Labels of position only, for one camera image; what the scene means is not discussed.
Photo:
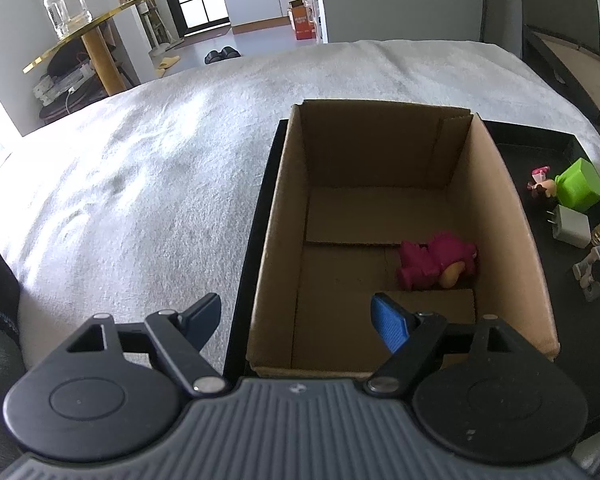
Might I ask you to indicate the pink doll figure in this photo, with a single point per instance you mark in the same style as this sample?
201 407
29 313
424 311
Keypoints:
435 260

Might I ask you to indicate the yellow slippers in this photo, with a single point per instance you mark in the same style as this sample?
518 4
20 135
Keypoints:
166 62

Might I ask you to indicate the white standing fan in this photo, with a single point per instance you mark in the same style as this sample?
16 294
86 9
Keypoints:
155 35

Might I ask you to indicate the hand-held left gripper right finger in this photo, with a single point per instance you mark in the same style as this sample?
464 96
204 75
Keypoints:
390 322

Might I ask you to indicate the grey upholstered headboard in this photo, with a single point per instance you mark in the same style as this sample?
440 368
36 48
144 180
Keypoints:
555 0

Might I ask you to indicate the white charger plug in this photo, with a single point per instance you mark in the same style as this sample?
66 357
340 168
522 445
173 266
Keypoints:
570 225

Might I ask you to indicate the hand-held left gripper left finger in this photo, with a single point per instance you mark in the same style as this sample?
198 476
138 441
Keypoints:
206 315

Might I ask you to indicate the clear glass jar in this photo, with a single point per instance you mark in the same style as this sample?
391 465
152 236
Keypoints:
67 7

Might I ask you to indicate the white blanket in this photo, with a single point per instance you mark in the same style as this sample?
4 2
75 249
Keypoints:
155 175

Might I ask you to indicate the white power strips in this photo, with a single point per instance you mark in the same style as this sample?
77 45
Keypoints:
60 82

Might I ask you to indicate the round gold-edged table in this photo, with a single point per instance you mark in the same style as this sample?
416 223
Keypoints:
97 50

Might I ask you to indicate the green cube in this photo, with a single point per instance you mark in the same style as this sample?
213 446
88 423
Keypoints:
580 185

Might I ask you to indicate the brown cardboard box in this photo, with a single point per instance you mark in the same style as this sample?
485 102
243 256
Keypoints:
340 280

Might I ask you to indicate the orange carton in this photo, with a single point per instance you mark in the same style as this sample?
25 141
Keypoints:
302 22

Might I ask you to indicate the black-framed brown board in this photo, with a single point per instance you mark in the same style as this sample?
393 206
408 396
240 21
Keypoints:
580 70

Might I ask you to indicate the black tray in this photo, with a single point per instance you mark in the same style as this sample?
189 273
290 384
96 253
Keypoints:
550 255

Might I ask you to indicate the small brown-haired doll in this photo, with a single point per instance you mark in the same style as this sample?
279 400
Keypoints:
542 185

